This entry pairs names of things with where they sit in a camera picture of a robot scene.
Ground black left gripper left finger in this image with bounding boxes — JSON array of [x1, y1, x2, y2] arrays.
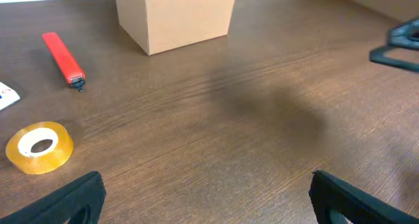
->
[[1, 171, 106, 224]]

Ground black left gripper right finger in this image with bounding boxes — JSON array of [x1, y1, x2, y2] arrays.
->
[[308, 170, 418, 224]]

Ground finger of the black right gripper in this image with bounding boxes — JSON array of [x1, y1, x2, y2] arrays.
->
[[388, 18, 418, 50], [369, 46, 418, 72]]

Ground yellow tape roll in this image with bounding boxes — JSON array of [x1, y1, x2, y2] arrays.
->
[[5, 121, 74, 175]]

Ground white eraser packet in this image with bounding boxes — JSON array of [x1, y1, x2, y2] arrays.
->
[[0, 82, 20, 111]]

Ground brown cardboard box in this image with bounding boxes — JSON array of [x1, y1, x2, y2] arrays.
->
[[116, 0, 235, 56]]

